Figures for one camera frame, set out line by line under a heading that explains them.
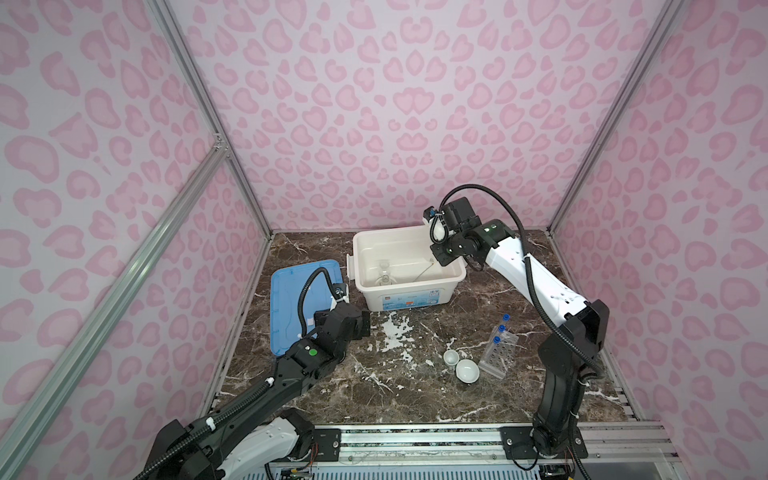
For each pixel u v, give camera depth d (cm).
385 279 95
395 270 108
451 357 86
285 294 101
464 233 61
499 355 87
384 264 101
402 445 75
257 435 56
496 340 75
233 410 44
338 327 58
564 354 42
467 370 84
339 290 68
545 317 48
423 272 107
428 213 75
